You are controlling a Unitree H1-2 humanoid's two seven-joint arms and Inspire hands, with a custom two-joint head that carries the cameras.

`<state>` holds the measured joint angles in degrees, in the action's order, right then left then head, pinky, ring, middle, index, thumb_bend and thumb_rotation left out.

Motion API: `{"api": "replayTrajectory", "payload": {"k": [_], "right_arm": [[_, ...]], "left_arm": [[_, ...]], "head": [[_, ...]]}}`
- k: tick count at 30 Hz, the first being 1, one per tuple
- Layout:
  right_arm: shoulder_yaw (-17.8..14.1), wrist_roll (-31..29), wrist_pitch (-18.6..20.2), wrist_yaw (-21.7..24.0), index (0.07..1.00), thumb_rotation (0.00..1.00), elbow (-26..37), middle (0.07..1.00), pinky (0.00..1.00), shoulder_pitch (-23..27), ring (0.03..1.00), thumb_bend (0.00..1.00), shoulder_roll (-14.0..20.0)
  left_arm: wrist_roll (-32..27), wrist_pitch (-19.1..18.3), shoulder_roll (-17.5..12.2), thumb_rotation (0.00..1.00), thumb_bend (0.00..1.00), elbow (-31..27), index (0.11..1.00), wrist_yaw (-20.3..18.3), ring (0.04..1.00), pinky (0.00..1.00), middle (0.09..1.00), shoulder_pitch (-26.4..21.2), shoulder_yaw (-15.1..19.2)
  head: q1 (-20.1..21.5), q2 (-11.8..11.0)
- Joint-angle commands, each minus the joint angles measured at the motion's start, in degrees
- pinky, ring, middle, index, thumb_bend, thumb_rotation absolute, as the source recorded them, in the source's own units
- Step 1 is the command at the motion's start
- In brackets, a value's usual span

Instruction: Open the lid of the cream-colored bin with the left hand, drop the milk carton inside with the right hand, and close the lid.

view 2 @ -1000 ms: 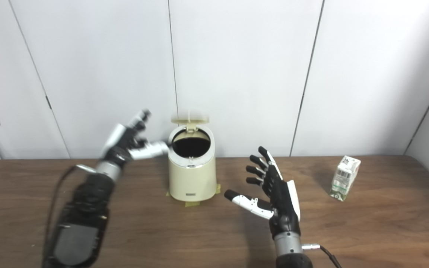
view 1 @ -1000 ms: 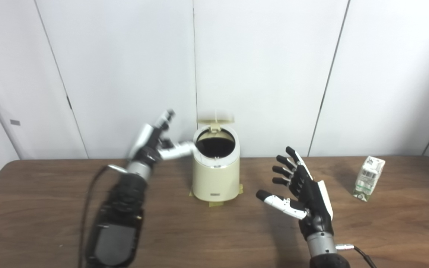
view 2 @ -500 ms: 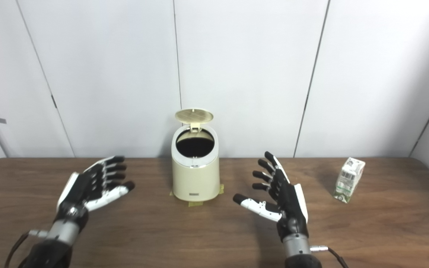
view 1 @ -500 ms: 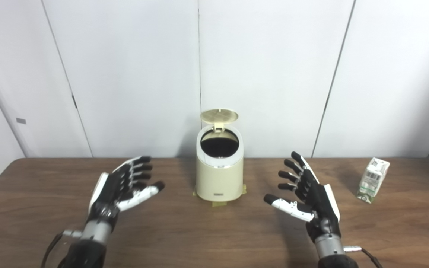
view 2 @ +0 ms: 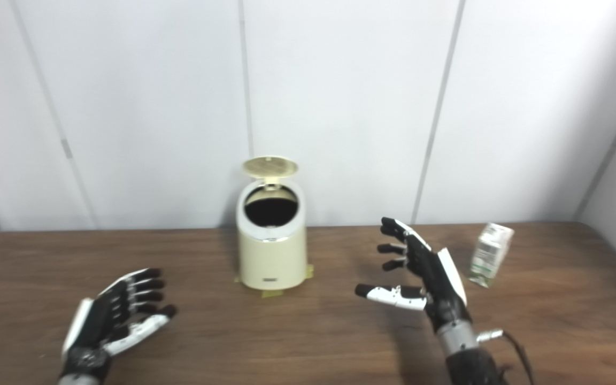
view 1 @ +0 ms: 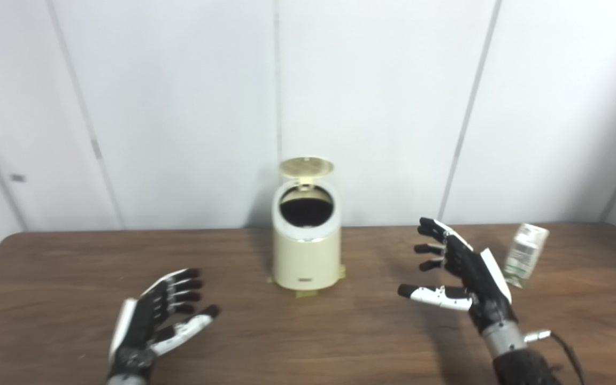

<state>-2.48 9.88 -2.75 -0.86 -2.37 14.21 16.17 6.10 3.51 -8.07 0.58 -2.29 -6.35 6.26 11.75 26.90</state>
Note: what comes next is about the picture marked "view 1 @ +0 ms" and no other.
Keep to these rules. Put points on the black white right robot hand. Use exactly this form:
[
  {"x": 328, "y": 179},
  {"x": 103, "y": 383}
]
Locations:
[{"x": 482, "y": 283}]

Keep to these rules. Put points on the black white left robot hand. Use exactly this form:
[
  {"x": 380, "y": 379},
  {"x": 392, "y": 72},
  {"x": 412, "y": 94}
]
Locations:
[{"x": 142, "y": 326}]

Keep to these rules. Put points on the white green milk carton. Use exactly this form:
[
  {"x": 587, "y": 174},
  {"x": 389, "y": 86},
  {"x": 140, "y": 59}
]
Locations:
[{"x": 524, "y": 254}]

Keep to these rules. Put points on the cream round bin lid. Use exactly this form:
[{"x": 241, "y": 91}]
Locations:
[{"x": 305, "y": 167}]

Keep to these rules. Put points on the cream-colored bin body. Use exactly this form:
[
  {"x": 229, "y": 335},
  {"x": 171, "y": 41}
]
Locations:
[{"x": 305, "y": 262}]

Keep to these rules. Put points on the black wall panel hinge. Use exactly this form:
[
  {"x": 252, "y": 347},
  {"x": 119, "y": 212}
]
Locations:
[{"x": 96, "y": 148}]

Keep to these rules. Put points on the small grey wall label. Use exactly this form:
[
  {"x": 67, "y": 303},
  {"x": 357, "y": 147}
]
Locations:
[{"x": 17, "y": 178}]

